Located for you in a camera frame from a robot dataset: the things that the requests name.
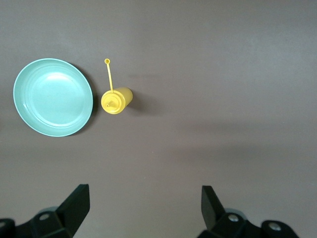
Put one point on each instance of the yellow mustard squeeze bottle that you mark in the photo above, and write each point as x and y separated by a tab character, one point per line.
116	101

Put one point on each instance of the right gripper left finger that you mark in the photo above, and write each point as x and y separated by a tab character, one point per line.
67	218

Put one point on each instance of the mint green plate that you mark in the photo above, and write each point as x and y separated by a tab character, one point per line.
53	98

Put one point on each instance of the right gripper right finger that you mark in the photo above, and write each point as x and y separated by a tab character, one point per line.
223	223

